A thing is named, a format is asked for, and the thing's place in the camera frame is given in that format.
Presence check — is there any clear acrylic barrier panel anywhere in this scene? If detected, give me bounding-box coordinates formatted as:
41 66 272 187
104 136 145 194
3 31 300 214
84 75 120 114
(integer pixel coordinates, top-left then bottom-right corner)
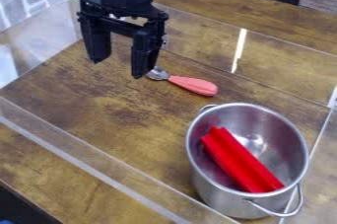
0 97 240 224

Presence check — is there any pink handled metal spoon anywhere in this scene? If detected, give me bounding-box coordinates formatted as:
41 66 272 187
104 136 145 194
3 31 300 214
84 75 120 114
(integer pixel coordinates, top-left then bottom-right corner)
146 66 218 97

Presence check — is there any red rectangular block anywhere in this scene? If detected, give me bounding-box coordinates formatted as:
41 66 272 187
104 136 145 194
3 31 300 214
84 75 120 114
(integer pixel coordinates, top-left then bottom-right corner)
201 126 284 193

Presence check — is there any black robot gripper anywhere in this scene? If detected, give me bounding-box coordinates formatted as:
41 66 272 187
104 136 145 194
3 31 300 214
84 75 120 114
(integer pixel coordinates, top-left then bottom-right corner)
77 0 169 79

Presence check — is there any stainless steel pot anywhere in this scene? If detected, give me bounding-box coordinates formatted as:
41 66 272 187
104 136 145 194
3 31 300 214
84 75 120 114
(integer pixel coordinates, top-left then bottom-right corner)
185 103 309 219

